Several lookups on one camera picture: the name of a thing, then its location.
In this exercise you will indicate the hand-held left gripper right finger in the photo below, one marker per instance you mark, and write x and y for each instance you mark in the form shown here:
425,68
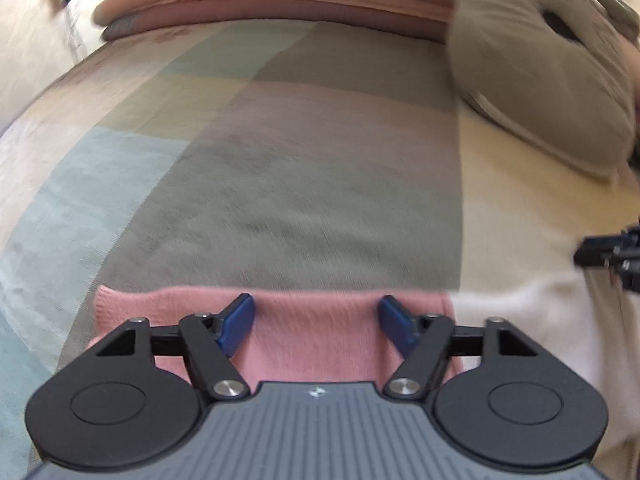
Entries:
397,322

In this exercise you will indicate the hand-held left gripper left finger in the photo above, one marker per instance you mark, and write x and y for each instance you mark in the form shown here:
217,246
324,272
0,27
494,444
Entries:
237,322

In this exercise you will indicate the grey cat face cushion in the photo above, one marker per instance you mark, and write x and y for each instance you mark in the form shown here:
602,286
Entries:
540,70

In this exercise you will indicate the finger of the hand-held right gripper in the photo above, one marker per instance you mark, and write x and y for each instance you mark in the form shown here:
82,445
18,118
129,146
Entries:
595,252

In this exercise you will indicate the pink floral folded quilt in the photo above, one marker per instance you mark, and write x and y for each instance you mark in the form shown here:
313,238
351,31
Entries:
275,0

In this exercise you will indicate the pink and white sweater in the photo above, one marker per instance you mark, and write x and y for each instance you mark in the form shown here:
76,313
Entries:
315,335

